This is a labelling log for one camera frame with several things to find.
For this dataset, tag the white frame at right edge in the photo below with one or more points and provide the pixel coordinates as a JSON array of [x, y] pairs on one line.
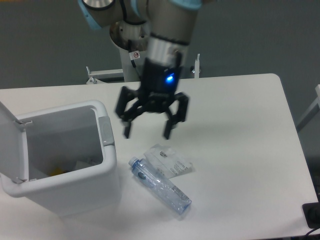
[[310, 112]]

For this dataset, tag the black device at table edge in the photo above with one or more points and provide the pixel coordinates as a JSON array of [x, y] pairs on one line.
[[312, 214]]

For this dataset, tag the white plastic trash can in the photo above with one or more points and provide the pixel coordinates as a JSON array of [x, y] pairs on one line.
[[62, 158]]

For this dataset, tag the clear plastic bag with label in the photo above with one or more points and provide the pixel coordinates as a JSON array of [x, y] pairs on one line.
[[167, 161]]

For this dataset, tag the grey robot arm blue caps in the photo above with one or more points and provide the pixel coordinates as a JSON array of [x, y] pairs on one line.
[[154, 11]]

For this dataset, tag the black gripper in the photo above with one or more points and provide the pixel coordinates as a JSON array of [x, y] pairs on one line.
[[157, 92]]

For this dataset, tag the crushed clear plastic bottle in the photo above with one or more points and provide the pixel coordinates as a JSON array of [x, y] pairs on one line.
[[161, 186]]

